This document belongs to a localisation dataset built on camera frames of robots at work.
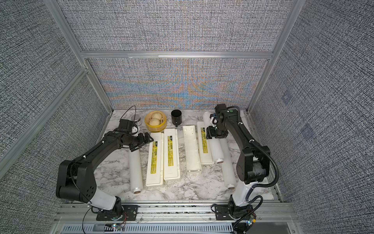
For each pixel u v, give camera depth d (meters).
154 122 1.06
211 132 0.76
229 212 0.73
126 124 0.71
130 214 0.73
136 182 0.79
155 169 0.80
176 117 1.06
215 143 0.81
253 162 0.47
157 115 1.09
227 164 0.84
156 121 1.06
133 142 0.75
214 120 0.80
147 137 0.80
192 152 0.93
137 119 1.09
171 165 0.82
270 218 0.72
